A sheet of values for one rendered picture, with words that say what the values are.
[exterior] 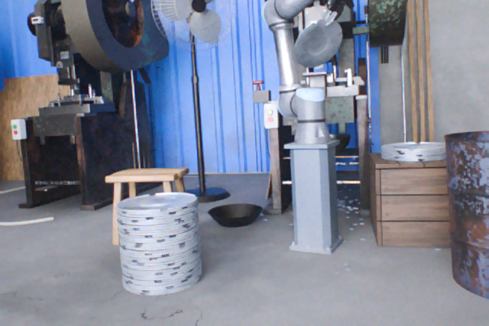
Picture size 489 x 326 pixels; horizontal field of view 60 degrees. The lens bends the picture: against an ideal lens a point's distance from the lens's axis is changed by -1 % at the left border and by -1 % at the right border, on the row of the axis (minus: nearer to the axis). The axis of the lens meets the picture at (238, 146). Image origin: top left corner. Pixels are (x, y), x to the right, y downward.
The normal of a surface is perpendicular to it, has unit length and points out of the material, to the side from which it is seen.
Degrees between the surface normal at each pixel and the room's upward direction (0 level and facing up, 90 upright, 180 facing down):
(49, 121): 90
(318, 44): 127
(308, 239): 90
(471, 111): 90
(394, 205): 90
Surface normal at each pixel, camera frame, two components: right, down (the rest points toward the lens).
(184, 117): -0.29, 0.11
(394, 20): -0.13, 0.85
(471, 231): -0.94, 0.12
